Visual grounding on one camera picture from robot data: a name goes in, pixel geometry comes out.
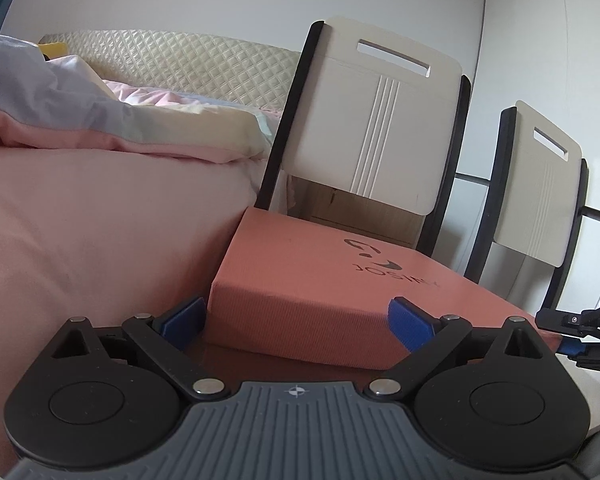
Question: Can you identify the white chair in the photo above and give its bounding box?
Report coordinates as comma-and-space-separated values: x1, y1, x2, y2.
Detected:
256, 16, 471, 256
465, 101, 588, 309

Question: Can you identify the quilted cream headboard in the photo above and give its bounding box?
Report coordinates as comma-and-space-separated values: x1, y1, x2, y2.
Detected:
41, 29, 300, 110

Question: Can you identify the yellow plush toy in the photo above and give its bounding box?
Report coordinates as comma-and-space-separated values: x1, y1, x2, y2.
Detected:
38, 42, 68, 60

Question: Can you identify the pink bed with bedding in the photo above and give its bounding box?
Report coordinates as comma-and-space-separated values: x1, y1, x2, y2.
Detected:
0, 128, 266, 474

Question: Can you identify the left white chair back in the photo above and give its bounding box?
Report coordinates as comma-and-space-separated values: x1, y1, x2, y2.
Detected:
256, 16, 471, 256

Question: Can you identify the cream pillow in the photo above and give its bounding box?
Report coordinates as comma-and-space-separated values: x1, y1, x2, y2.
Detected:
104, 80, 273, 164

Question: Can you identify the salmon box lid with logo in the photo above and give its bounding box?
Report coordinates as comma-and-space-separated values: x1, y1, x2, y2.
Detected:
204, 208, 522, 370

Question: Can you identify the lavender blanket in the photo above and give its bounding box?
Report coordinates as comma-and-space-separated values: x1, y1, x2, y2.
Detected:
0, 35, 154, 143

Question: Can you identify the right white chair back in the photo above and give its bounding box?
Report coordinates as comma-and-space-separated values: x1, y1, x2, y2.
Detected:
465, 101, 588, 309

